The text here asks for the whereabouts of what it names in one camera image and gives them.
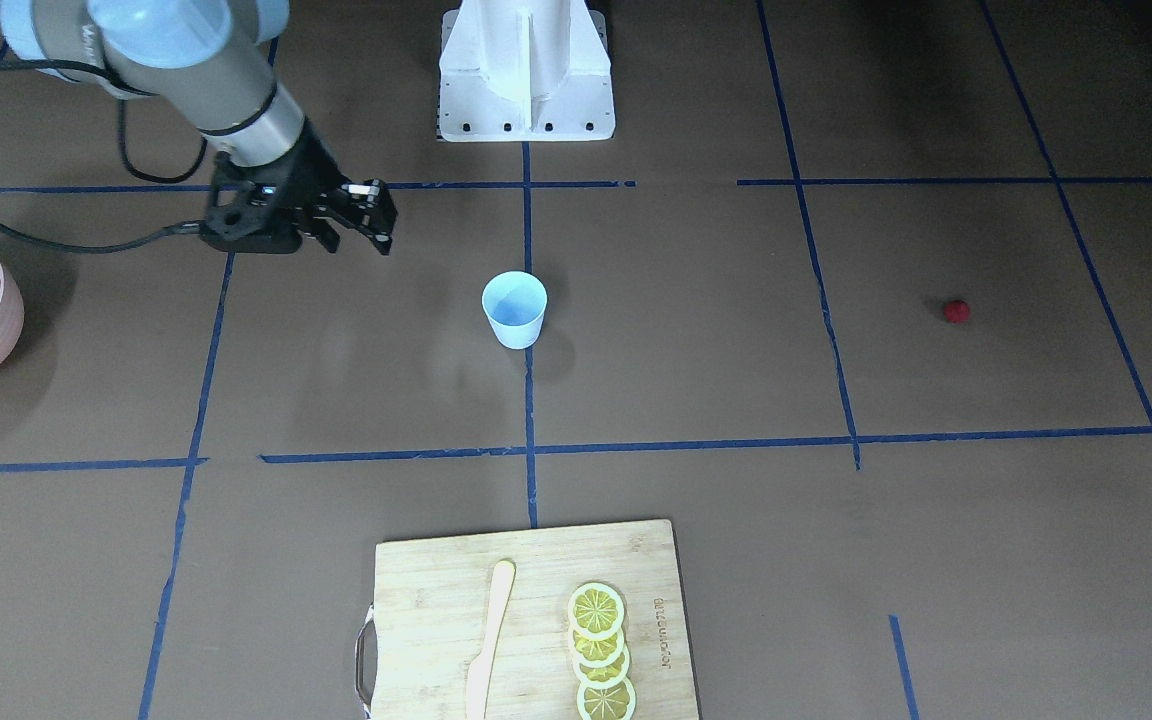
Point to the bamboo cutting board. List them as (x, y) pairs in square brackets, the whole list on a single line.
[(429, 613)]

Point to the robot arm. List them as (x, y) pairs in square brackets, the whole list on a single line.
[(203, 57)]

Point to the lemon slice nearest board centre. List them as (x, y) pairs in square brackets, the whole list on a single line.
[(596, 611)]

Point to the light blue paper cup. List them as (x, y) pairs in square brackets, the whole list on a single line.
[(515, 304)]

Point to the lemon slice nearest board edge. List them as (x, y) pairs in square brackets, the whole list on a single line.
[(615, 702)]

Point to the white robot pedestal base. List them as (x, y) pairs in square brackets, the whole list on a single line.
[(525, 71)]

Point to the red strawberry on table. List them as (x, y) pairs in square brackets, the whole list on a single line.
[(957, 311)]

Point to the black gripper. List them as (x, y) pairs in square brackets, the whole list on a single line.
[(308, 168)]

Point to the yellow plastic knife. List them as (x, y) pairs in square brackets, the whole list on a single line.
[(479, 671)]

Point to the lemon slice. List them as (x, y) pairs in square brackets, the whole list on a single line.
[(605, 676), (597, 653)]

